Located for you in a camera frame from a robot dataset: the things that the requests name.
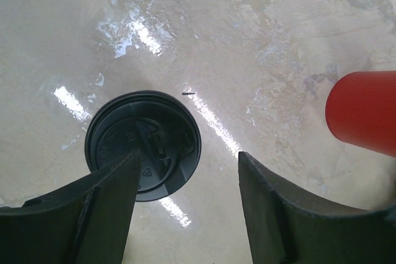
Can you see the black plastic cup lid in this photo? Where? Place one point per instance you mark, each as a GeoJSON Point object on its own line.
{"type": "Point", "coordinates": [160, 127]}

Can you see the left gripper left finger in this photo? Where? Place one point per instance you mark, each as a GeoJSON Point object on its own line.
{"type": "Point", "coordinates": [86, 221]}

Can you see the red ribbed cup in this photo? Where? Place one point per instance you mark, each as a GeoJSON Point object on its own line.
{"type": "Point", "coordinates": [360, 110]}

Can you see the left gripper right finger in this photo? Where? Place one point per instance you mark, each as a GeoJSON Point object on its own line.
{"type": "Point", "coordinates": [287, 224]}

